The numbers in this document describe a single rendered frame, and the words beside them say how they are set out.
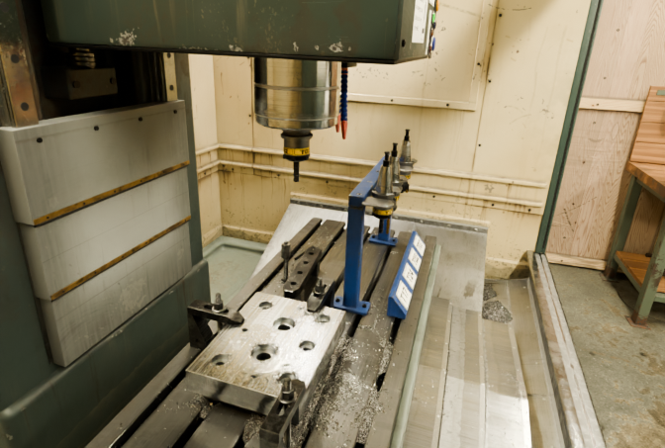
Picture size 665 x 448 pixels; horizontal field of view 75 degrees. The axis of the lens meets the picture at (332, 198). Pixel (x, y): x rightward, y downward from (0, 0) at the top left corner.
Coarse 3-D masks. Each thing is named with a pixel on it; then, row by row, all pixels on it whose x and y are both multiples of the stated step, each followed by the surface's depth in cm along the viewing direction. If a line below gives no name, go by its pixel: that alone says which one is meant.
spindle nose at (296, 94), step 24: (264, 72) 73; (288, 72) 71; (312, 72) 72; (336, 72) 76; (264, 96) 74; (288, 96) 73; (312, 96) 73; (336, 96) 77; (264, 120) 76; (288, 120) 74; (312, 120) 75; (336, 120) 80
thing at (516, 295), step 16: (496, 288) 177; (512, 288) 176; (528, 288) 172; (512, 304) 165; (528, 304) 162; (512, 320) 155; (528, 320) 153; (528, 336) 145; (528, 352) 138; (544, 352) 135; (528, 368) 131; (544, 368) 129; (528, 384) 125; (544, 384) 124; (528, 400) 120; (544, 400) 118; (544, 416) 113; (544, 432) 109; (560, 432) 107
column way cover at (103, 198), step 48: (0, 144) 75; (48, 144) 80; (96, 144) 90; (144, 144) 104; (48, 192) 81; (96, 192) 92; (144, 192) 107; (48, 240) 83; (96, 240) 94; (144, 240) 109; (48, 288) 85; (96, 288) 97; (144, 288) 113; (48, 336) 90; (96, 336) 99
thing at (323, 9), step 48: (48, 0) 76; (96, 0) 73; (144, 0) 70; (192, 0) 67; (240, 0) 65; (288, 0) 63; (336, 0) 61; (384, 0) 59; (144, 48) 73; (192, 48) 70; (240, 48) 68; (288, 48) 65; (336, 48) 63; (384, 48) 61
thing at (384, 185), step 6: (384, 168) 106; (390, 168) 107; (384, 174) 106; (390, 174) 107; (378, 180) 108; (384, 180) 107; (390, 180) 107; (378, 186) 108; (384, 186) 107; (390, 186) 108; (378, 192) 108; (384, 192) 107; (390, 192) 108
